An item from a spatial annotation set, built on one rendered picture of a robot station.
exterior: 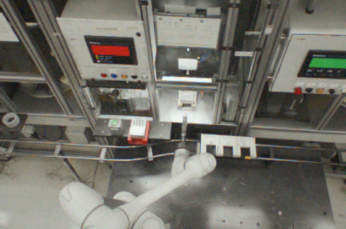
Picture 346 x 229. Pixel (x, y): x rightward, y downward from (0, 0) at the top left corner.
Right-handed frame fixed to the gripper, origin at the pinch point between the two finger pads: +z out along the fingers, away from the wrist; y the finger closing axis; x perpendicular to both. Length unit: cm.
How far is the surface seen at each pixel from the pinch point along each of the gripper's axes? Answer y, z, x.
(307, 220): -47, -39, -81
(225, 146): -30.4, 0.0, -28.4
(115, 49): 52, 10, 37
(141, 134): -13.6, -4.3, 28.5
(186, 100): -13.0, 24.9, 0.7
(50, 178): -115, -3, 126
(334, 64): 47, 10, -73
